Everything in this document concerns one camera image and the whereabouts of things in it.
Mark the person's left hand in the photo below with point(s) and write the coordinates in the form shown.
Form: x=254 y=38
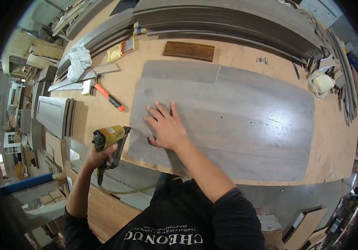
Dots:
x=96 y=159

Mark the person's right hand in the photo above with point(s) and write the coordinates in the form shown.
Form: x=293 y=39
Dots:
x=168 y=132

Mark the person's left fingers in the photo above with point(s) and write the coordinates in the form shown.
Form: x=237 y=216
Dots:
x=111 y=148

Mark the yellow pneumatic nail gun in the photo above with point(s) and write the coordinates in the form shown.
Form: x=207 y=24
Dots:
x=110 y=136

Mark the grey wood plank panel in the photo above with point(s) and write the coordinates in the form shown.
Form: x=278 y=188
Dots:
x=244 y=125

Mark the leaning plywood board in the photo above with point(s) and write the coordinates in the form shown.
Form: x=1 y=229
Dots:
x=107 y=212

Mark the white foam block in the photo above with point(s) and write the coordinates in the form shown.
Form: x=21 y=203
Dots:
x=86 y=87

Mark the grey cabinet door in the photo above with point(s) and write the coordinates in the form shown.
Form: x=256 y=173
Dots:
x=52 y=115

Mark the loose grey plank strip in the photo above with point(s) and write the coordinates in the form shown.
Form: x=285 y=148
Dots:
x=85 y=76

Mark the crumpled white plastic bag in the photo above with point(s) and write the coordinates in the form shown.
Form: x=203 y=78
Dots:
x=78 y=62

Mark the blue bar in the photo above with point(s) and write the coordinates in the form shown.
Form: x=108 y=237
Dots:
x=25 y=183

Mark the yellow sponge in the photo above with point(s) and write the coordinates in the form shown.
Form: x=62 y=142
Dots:
x=114 y=53

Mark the person's body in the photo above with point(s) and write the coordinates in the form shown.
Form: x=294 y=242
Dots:
x=179 y=218

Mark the small orange grey sample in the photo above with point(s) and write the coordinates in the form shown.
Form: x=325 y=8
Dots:
x=127 y=45

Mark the stack of grey mouldings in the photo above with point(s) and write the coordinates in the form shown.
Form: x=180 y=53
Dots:
x=104 y=37

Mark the dark brown wood sample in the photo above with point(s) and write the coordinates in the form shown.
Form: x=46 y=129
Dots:
x=188 y=51

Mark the pile of lumber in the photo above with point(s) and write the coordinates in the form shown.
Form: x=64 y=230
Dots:
x=79 y=15

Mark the long stack of grey planks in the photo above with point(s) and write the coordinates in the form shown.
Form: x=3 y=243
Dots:
x=229 y=22

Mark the black marker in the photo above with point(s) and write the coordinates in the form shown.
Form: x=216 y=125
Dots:
x=296 y=71

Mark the stack of brown boards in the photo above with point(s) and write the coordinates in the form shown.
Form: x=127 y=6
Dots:
x=307 y=229

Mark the white bag with yellow foam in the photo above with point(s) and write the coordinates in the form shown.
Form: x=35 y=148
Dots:
x=322 y=83

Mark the pile of grey trim offcuts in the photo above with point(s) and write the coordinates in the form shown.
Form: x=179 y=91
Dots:
x=343 y=68

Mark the white panel door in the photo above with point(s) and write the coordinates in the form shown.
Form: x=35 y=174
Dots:
x=321 y=11

